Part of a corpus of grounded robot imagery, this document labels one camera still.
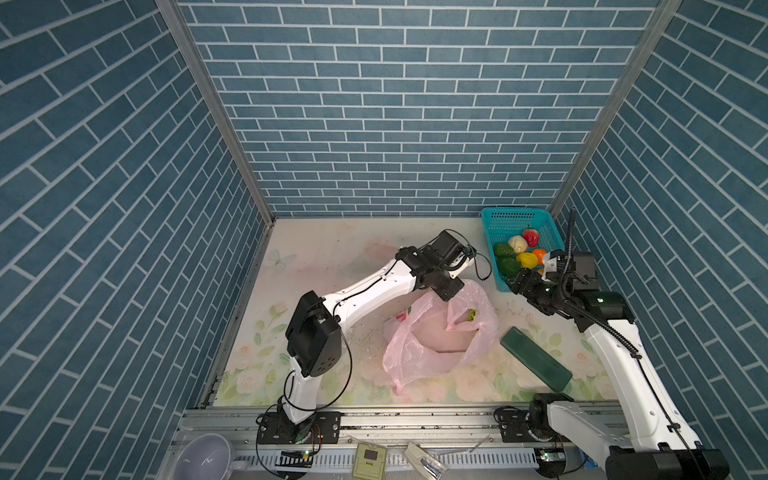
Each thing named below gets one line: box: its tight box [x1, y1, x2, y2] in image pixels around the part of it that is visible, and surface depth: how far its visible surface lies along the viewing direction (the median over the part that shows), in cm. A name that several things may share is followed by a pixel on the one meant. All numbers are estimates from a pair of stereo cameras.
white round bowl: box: [173, 433, 231, 480], surface depth 68 cm
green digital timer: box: [352, 442, 387, 480], surface depth 69 cm
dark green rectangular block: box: [500, 326, 573, 393], surface depth 86 cm
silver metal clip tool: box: [404, 442, 448, 480], surface depth 69 cm
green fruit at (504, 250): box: [494, 243, 515, 259], surface depth 107 cm
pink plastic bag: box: [382, 280, 499, 391], surface depth 76 cm
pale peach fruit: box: [508, 235, 528, 253], surface depth 107 cm
